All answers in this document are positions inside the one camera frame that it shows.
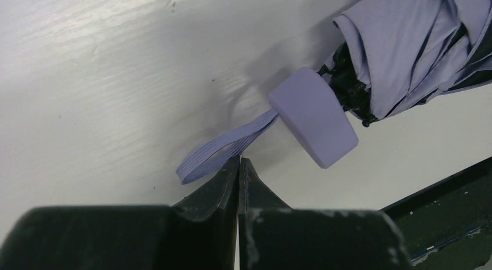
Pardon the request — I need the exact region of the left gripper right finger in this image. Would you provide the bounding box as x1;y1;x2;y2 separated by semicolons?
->
238;158;411;269

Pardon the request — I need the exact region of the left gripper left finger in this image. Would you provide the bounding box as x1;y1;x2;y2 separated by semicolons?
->
1;157;240;269

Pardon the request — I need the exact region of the lavender folding umbrella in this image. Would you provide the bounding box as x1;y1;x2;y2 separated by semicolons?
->
176;0;491;184

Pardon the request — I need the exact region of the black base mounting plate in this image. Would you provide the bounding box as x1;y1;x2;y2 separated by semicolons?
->
383;158;491;269

